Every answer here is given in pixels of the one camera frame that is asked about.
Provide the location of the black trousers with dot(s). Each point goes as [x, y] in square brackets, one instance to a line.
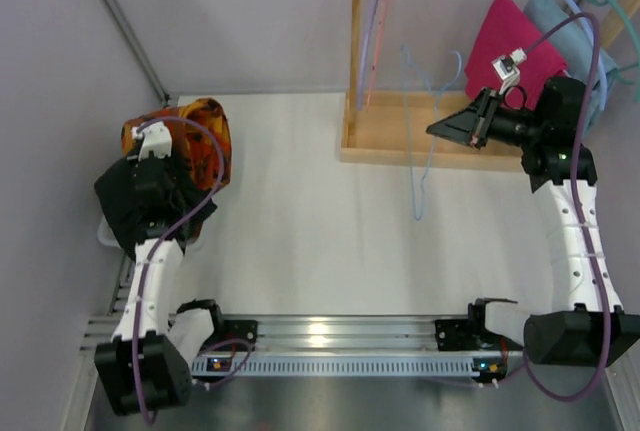
[114, 191]

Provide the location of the aluminium mounting rail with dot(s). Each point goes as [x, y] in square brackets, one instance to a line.
[302, 334]

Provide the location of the white plastic basket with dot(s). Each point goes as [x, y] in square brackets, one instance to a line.
[107, 236]

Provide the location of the grey slotted cable duct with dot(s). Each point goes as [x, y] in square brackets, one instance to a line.
[344, 366]

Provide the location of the magenta trousers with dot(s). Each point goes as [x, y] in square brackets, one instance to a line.
[507, 34]

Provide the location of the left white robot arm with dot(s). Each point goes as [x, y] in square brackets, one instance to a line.
[144, 375]

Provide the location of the aluminium corner profile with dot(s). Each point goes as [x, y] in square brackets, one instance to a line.
[126, 30]

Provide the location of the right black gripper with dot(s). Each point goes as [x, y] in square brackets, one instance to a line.
[482, 121]

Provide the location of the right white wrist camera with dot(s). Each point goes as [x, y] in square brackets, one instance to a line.
[506, 68]

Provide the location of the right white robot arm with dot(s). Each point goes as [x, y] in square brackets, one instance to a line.
[586, 314]

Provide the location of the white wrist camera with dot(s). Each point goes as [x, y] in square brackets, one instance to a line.
[506, 68]
[151, 141]

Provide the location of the orange camouflage trousers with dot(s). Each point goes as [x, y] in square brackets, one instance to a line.
[196, 148]

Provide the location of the wooden clothes rack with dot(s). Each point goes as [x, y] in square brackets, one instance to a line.
[378, 134]

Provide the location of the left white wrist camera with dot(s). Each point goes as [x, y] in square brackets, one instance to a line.
[151, 141]

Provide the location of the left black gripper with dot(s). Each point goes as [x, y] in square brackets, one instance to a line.
[150, 171]

